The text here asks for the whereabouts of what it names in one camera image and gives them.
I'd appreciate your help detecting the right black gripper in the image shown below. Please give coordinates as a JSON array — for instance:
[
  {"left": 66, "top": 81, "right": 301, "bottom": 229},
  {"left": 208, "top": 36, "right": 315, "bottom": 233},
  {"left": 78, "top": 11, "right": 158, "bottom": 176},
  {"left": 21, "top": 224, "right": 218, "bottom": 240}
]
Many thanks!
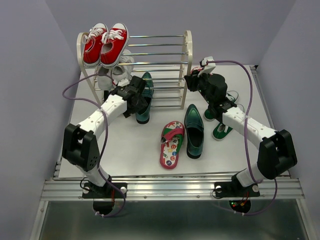
[{"left": 182, "top": 69, "right": 213, "bottom": 105}]

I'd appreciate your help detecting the green loafer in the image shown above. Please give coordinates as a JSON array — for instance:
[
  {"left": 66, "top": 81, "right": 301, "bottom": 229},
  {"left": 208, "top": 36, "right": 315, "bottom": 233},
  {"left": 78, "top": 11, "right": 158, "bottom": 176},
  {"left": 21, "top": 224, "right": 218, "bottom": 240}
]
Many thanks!
[
  {"left": 135, "top": 72, "right": 154, "bottom": 124},
  {"left": 184, "top": 104, "right": 205, "bottom": 159}
]

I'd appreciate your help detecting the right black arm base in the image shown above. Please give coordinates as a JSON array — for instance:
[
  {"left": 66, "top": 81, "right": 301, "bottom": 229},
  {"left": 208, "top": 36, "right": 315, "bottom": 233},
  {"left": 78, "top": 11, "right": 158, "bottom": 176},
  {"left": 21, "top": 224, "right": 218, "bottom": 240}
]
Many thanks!
[{"left": 211, "top": 173, "right": 260, "bottom": 199}]

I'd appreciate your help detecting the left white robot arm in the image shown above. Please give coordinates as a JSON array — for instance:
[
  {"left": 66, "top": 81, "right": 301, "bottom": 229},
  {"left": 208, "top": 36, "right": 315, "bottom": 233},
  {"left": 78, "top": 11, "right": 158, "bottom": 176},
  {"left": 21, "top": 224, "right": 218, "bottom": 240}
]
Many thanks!
[{"left": 62, "top": 76, "right": 147, "bottom": 197}]

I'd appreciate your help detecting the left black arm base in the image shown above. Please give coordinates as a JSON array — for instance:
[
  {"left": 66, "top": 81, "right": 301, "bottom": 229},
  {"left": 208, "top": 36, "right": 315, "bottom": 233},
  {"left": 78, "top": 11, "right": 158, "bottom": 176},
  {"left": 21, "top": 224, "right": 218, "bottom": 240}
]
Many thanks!
[{"left": 79, "top": 177, "right": 123, "bottom": 199}]

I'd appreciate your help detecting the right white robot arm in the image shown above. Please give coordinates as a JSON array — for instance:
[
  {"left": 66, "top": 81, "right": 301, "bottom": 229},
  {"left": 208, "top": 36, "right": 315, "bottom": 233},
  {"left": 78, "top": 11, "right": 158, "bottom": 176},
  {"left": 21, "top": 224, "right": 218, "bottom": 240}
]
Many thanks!
[{"left": 184, "top": 70, "right": 298, "bottom": 195}]

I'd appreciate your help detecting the cream shoe shelf with rods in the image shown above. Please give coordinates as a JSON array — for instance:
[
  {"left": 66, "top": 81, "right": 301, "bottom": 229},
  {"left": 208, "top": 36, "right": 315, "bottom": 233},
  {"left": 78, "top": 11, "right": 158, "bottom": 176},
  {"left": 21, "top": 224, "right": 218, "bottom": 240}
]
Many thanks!
[{"left": 75, "top": 30, "right": 193, "bottom": 111}]

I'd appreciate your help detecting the right white sneaker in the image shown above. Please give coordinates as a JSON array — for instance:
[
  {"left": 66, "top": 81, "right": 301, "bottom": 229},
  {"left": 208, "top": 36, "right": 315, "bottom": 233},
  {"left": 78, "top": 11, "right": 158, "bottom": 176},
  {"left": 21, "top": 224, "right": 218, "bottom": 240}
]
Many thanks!
[{"left": 111, "top": 49, "right": 134, "bottom": 81}]

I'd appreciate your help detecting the white sneaker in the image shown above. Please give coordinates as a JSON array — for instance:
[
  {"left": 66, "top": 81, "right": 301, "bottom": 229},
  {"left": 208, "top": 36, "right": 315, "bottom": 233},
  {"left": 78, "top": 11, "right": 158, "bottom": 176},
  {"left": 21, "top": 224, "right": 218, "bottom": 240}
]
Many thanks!
[
  {"left": 97, "top": 66, "right": 114, "bottom": 91},
  {"left": 111, "top": 49, "right": 134, "bottom": 81}
]

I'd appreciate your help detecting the pink sandal back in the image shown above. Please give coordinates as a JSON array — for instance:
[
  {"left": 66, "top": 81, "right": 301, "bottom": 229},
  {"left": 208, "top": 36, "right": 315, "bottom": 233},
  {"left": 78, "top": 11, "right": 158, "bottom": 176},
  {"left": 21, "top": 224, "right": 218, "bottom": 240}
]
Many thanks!
[{"left": 190, "top": 66, "right": 203, "bottom": 74}]

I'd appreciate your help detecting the pink sandal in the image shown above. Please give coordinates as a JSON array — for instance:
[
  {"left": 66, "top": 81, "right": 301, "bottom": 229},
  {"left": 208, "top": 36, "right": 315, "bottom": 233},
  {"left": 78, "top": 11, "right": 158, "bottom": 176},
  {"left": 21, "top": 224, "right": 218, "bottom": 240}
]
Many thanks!
[
  {"left": 159, "top": 121, "right": 185, "bottom": 170},
  {"left": 190, "top": 66, "right": 203, "bottom": 74}
]

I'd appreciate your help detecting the green sneaker upper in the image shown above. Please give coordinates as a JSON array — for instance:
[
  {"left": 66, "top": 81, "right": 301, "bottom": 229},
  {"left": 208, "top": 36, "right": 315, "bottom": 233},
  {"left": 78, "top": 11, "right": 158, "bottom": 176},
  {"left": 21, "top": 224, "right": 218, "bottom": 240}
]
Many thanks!
[{"left": 203, "top": 90, "right": 239, "bottom": 122}]

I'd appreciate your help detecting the green sneaker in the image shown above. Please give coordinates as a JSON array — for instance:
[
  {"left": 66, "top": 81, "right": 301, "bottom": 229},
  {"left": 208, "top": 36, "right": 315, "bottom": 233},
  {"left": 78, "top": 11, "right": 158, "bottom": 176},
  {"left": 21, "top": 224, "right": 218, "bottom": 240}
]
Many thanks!
[
  {"left": 212, "top": 122, "right": 233, "bottom": 141},
  {"left": 203, "top": 90, "right": 239, "bottom": 122}
]

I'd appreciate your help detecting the left black canvas sneaker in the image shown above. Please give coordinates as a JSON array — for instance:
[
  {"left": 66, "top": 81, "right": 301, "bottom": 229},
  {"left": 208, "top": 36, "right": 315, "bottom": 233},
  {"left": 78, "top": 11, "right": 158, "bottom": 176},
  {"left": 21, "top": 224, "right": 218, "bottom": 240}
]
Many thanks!
[{"left": 103, "top": 90, "right": 110, "bottom": 102}]

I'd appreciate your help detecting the left white sneaker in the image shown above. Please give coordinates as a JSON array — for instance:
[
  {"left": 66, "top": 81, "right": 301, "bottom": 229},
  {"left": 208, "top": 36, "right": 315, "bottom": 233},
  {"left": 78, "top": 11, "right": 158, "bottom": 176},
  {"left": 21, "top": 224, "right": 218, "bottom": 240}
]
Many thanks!
[{"left": 97, "top": 66, "right": 114, "bottom": 91}]

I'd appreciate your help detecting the green sneaker lower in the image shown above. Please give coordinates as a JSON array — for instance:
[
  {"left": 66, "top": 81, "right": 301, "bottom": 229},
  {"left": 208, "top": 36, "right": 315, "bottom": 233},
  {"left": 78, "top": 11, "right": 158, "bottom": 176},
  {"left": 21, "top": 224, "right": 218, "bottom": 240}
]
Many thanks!
[{"left": 212, "top": 122, "right": 233, "bottom": 141}]

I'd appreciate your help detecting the green loafer on table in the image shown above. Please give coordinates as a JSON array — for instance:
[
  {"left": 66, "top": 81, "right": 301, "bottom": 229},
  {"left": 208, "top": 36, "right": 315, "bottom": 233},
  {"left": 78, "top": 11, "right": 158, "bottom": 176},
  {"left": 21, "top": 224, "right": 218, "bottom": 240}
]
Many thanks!
[{"left": 184, "top": 104, "right": 205, "bottom": 159}]

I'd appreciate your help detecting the right red canvas sneaker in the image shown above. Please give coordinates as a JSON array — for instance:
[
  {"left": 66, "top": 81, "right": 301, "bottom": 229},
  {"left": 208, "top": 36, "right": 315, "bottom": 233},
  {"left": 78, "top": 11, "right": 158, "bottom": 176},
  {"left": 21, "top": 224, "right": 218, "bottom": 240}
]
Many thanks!
[{"left": 100, "top": 22, "right": 130, "bottom": 68}]

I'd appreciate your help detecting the red canvas sneaker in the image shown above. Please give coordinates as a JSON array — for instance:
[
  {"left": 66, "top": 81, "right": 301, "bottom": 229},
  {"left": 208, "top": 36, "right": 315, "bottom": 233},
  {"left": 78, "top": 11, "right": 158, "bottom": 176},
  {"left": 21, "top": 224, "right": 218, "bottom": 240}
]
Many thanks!
[
  {"left": 82, "top": 23, "right": 108, "bottom": 67},
  {"left": 100, "top": 22, "right": 130, "bottom": 68}
]

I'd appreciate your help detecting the pink sandal front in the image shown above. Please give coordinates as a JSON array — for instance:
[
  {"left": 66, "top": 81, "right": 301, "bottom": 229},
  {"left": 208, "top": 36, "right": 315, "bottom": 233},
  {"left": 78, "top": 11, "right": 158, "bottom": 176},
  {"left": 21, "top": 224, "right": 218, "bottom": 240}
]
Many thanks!
[{"left": 159, "top": 121, "right": 185, "bottom": 170}]

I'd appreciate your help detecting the left red canvas sneaker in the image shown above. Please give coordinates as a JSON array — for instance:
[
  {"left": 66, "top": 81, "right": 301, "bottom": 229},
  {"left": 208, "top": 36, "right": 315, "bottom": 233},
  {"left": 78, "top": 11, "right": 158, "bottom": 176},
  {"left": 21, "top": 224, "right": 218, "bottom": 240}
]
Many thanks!
[{"left": 82, "top": 23, "right": 108, "bottom": 67}]

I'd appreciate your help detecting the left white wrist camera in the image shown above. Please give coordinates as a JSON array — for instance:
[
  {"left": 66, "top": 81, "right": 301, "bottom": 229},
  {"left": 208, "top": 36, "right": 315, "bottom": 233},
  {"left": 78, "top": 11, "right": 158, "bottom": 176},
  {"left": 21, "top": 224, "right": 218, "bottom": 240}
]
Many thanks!
[{"left": 112, "top": 77, "right": 130, "bottom": 87}]

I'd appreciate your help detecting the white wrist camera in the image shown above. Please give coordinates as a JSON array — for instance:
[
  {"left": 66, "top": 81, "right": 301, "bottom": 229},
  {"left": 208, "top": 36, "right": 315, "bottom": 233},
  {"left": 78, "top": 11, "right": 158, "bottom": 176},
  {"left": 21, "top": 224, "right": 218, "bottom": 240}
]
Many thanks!
[
  {"left": 197, "top": 56, "right": 216, "bottom": 77},
  {"left": 112, "top": 77, "right": 130, "bottom": 87}
]

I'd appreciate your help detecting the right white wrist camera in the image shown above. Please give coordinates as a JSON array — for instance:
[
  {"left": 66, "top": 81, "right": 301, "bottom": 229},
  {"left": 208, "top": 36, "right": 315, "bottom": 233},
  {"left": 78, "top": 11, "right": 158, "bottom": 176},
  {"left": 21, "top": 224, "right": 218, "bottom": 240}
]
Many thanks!
[{"left": 197, "top": 56, "right": 216, "bottom": 77}]

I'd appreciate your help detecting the aluminium rail frame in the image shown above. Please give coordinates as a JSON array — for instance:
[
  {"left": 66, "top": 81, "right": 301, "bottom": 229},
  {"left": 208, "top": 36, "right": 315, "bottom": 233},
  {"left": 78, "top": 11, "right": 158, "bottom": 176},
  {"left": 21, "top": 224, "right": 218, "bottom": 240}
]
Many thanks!
[{"left": 41, "top": 65, "right": 304, "bottom": 201}]

